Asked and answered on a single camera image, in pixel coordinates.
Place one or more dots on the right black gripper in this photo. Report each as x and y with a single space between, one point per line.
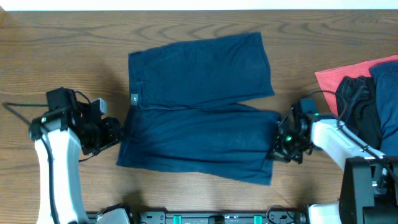
276 149

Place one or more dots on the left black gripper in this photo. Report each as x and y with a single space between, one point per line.
112 126

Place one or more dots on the navy blue shorts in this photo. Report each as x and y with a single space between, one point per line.
188 110

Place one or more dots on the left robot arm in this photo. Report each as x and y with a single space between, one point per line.
69 129

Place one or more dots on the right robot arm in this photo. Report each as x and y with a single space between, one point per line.
369 186

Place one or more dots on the red cloth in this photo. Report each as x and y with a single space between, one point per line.
330 79

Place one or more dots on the black patterned garment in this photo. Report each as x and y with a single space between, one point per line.
357 108

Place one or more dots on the blue garment in pile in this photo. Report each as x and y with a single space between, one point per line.
385 78

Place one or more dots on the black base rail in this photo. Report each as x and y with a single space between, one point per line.
211 217

